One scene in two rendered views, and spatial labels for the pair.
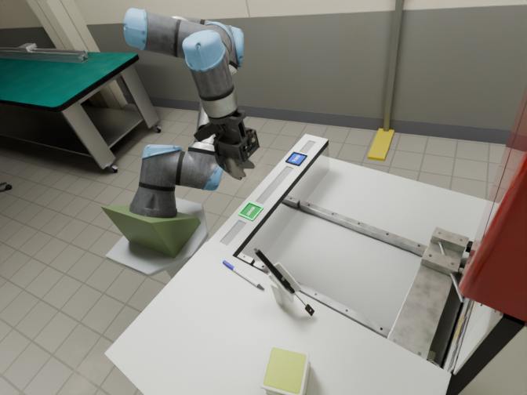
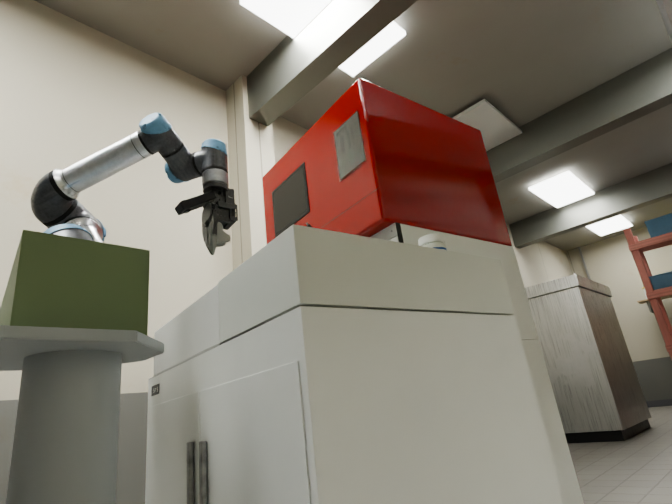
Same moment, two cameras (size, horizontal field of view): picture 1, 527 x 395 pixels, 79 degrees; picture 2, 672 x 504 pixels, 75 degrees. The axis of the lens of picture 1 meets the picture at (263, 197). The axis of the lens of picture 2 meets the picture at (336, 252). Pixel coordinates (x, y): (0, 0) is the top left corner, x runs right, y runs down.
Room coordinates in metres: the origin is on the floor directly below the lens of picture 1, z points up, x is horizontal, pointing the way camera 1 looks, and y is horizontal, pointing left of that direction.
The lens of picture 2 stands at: (0.20, 1.14, 0.64)
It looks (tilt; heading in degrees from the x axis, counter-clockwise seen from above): 20 degrees up; 276
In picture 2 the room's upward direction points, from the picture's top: 7 degrees counter-clockwise
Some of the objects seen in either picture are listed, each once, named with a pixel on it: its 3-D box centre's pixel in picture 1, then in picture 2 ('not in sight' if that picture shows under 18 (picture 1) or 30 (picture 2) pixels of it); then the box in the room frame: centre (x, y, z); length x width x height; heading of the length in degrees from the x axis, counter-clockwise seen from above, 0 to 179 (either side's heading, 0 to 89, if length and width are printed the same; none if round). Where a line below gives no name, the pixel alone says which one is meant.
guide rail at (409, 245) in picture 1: (372, 231); not in sight; (0.56, -0.29, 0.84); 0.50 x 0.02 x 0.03; 44
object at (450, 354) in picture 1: (470, 291); not in sight; (0.29, -0.40, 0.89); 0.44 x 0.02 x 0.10; 134
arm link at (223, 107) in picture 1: (220, 100); (214, 182); (0.64, 0.04, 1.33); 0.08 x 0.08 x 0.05
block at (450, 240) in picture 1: (448, 239); not in sight; (0.43, -0.44, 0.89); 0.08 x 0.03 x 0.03; 44
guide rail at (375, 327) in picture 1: (331, 305); not in sight; (0.37, -0.10, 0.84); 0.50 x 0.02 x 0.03; 44
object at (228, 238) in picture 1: (278, 200); (197, 336); (0.74, -0.04, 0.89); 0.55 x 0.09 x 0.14; 134
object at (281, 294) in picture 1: (285, 288); not in sight; (0.34, 0.00, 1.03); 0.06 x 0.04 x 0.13; 44
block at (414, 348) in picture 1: (405, 349); not in sight; (0.21, -0.21, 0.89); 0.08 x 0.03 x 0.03; 44
